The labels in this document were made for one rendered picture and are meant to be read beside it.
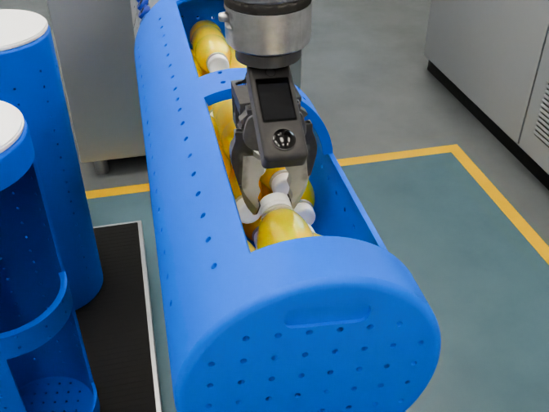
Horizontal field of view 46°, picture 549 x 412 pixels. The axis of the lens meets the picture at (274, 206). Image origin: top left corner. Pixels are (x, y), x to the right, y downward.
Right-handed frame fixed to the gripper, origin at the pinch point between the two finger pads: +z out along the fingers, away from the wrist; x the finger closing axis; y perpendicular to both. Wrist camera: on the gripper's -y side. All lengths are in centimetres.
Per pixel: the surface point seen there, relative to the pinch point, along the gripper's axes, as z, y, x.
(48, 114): 33, 97, 39
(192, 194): -3.5, -0.3, 9.8
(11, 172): 18, 45, 40
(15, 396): 73, 39, 52
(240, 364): 2.2, -21.2, 8.1
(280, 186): 6.8, 13.3, -3.8
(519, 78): 80, 174, -151
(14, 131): 13, 51, 38
